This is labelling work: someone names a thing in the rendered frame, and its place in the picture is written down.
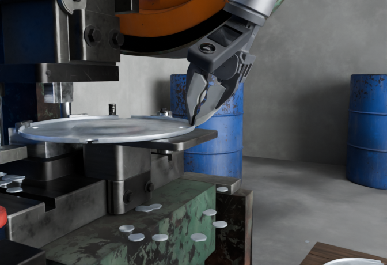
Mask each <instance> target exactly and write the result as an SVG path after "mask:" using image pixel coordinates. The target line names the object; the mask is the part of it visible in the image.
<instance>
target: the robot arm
mask: <svg viewBox="0 0 387 265"><path fill-rule="evenodd" d="M228 1H230V2H229V3H227V2H226V4H225V6H224V8H223V10H225V11H227V12H229V13H231V14H232V17H231V19H230V20H227V21H225V22H224V23H223V24H221V25H220V26H219V27H217V28H215V29H214V30H213V31H211V32H210V33H209V34H208V35H206V36H205V37H203V38H202V39H200V40H199V41H198V42H196V43H195V44H194V45H192V46H191V47H190V48H189V49H188V53H187V61H189V62H190V64H189V66H188V69H187V74H186V86H185V92H186V107H187V116H188V121H189V124H190V125H191V126H193V125H195V127H196V126H198V125H200V124H202V123H204V122H205V121H207V120H208V119H209V118H210V117H212V116H213V114H215V113H216V111H217V110H219V109H220V107H221V106H222V105H223V104H224V103H225V102H227V101H228V100H229V99H230V98H231V97H232V96H233V95H234V94H235V92H236V90H237V89H238V82H239V83H244V82H245V80H246V78H247V75H248V73H249V71H250V69H251V67H252V65H253V63H254V61H255V59H256V56H254V55H252V54H250V53H249V49H250V47H251V45H252V43H253V41H254V39H255V36H256V34H257V32H258V30H259V28H260V27H263V25H264V23H265V21H266V20H265V19H264V18H265V17H269V16H270V14H271V12H272V9H273V7H274V5H275V3H276V1H277V0H228ZM246 64H247V65H246ZM249 64H250V66H249ZM248 67H249V68H248ZM244 68H245V70H244ZM247 69H248V71H247ZM243 71H244V72H243ZM246 71H247V72H246ZM209 73H210V74H212V75H214V76H216V77H217V81H218V82H219V83H220V82H221V84H220V85H213V86H210V87H209V89H208V91H207V99H206V101H205V103H204V104H203V105H201V107H200V111H199V113H198V114H197V108H198V106H199V105H200V103H201V102H202V101H203V99H204V97H205V95H206V90H207V87H208V81H207V79H208V74H209ZM242 73H243V74H242ZM245 73H246V75H245ZM240 78H241V79H240ZM239 80H240V81H239Z"/></svg>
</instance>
